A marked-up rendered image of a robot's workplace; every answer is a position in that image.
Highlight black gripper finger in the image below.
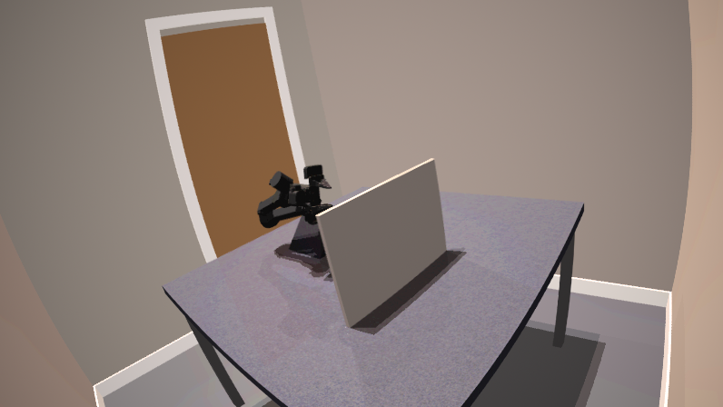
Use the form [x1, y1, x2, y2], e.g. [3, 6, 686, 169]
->
[309, 174, 332, 189]
[312, 203, 333, 216]

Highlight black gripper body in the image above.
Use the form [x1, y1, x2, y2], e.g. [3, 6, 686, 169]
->
[301, 165, 323, 225]

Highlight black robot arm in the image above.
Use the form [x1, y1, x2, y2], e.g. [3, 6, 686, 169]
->
[257, 171, 311, 228]

